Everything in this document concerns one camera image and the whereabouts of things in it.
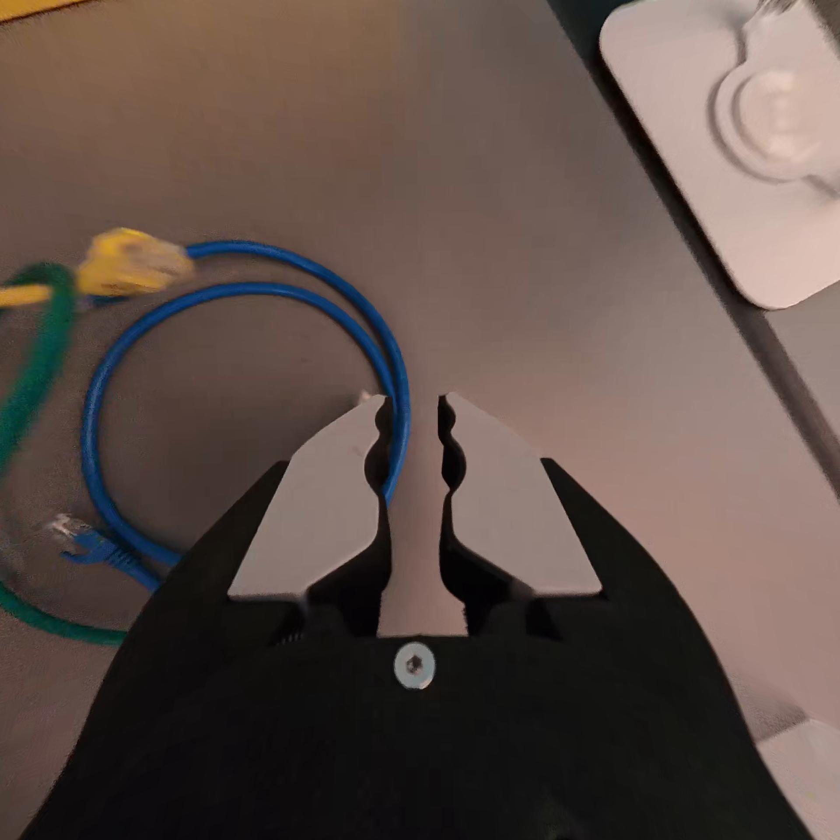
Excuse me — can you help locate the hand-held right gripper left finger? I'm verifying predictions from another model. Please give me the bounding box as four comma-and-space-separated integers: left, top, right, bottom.
227, 394, 393, 637

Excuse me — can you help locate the white flat plate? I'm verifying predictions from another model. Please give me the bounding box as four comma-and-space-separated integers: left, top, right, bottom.
755, 718, 840, 840

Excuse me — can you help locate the yellow flat panel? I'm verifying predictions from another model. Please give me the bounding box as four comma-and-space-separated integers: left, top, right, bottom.
0, 0, 89, 25

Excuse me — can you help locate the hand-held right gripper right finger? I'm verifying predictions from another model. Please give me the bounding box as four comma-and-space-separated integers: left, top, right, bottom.
436, 392, 605, 637

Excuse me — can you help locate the yellow ethernet cable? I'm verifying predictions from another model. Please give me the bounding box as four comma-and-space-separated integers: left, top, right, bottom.
0, 226, 198, 309

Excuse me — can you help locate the blue ethernet cable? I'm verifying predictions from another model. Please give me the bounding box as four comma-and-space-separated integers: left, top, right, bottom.
59, 239, 413, 592

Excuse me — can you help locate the white moulded base plate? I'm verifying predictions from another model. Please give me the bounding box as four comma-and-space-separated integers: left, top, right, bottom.
598, 0, 840, 311

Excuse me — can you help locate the green ethernet cable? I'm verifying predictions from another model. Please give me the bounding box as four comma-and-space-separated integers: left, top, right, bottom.
0, 261, 132, 647

